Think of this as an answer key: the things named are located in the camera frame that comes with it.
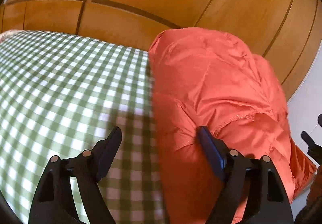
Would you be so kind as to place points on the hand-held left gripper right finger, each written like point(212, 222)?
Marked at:
point(211, 153)

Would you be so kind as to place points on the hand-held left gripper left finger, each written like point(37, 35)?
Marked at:
point(108, 156)

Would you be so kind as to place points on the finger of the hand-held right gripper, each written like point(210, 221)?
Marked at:
point(320, 120)
point(309, 141)

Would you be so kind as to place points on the red puffer jacket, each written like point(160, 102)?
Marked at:
point(213, 83)

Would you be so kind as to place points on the person's right forearm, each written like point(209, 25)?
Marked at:
point(313, 198)

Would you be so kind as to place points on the green checked bed sheet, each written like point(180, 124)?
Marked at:
point(63, 83)

